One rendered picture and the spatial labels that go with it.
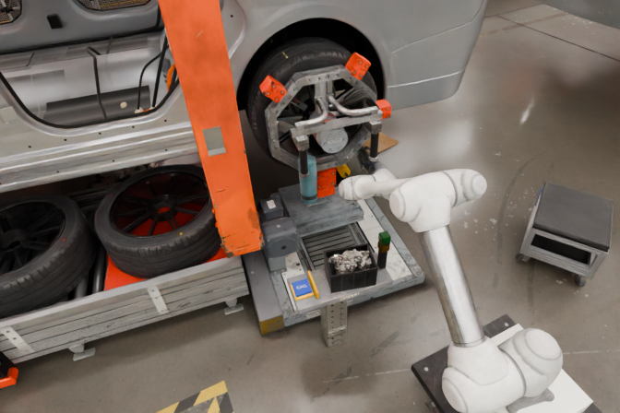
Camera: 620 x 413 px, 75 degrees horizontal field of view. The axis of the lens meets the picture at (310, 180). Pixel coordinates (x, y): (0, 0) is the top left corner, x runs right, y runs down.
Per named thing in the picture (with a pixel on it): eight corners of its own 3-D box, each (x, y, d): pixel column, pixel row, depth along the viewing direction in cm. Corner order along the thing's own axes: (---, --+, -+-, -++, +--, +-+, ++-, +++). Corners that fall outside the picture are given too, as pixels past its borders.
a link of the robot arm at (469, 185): (456, 163, 150) (424, 171, 146) (491, 161, 132) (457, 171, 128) (463, 197, 151) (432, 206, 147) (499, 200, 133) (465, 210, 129)
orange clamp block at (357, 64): (354, 74, 192) (364, 57, 189) (361, 81, 187) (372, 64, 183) (342, 68, 189) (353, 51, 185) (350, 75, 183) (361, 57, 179)
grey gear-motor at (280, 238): (283, 220, 256) (278, 178, 233) (303, 271, 225) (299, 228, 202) (255, 228, 252) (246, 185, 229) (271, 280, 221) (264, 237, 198)
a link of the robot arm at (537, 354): (557, 387, 137) (586, 356, 123) (515, 408, 132) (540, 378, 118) (521, 345, 148) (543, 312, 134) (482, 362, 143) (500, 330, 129)
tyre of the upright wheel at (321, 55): (368, 32, 208) (241, 38, 190) (389, 49, 191) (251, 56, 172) (351, 141, 249) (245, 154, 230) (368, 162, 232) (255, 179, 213)
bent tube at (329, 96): (360, 94, 192) (361, 73, 185) (377, 113, 178) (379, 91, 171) (325, 101, 188) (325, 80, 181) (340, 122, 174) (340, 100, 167)
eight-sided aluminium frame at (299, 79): (367, 152, 224) (373, 57, 189) (372, 159, 219) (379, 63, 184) (272, 174, 212) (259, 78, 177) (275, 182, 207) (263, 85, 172)
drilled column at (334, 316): (339, 324, 208) (339, 273, 181) (346, 341, 201) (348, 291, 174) (320, 330, 206) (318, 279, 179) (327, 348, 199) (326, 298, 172)
